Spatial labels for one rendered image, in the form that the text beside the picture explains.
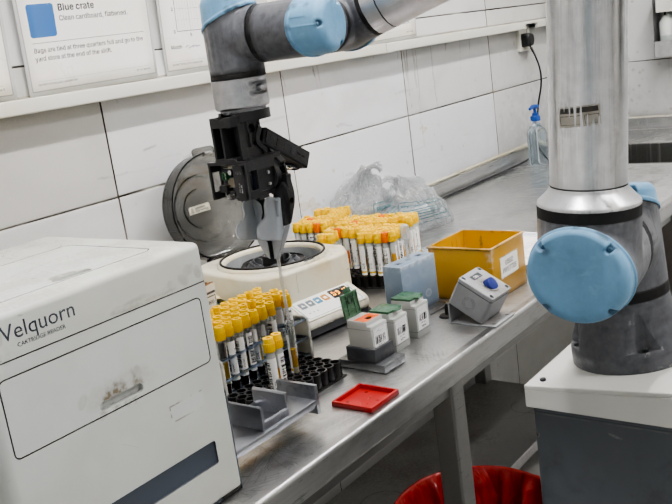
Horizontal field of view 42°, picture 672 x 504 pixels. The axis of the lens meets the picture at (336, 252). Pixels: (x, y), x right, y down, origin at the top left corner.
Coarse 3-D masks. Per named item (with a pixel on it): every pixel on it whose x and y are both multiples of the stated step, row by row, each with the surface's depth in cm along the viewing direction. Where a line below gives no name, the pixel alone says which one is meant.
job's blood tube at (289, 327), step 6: (288, 324) 128; (288, 330) 129; (288, 336) 129; (294, 336) 129; (288, 342) 129; (294, 342) 129; (288, 348) 130; (294, 348) 129; (294, 354) 130; (294, 360) 130; (294, 366) 130; (294, 372) 130
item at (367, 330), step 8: (352, 320) 134; (360, 320) 133; (368, 320) 133; (376, 320) 134; (384, 320) 134; (352, 328) 134; (360, 328) 133; (368, 328) 132; (376, 328) 133; (384, 328) 134; (352, 336) 135; (360, 336) 134; (368, 336) 132; (376, 336) 133; (384, 336) 134; (352, 344) 135; (360, 344) 134; (368, 344) 133; (376, 344) 133
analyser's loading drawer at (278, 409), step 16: (288, 384) 118; (304, 384) 116; (256, 400) 114; (272, 400) 113; (288, 400) 117; (304, 400) 116; (240, 416) 110; (256, 416) 108; (272, 416) 109; (288, 416) 112; (240, 432) 109; (256, 432) 108; (272, 432) 109; (240, 448) 104
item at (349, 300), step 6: (348, 288) 136; (348, 294) 135; (354, 294) 137; (342, 300) 134; (348, 300) 135; (354, 300) 136; (342, 306) 134; (348, 306) 135; (354, 306) 136; (348, 312) 135; (354, 312) 136; (360, 312) 137; (348, 318) 135
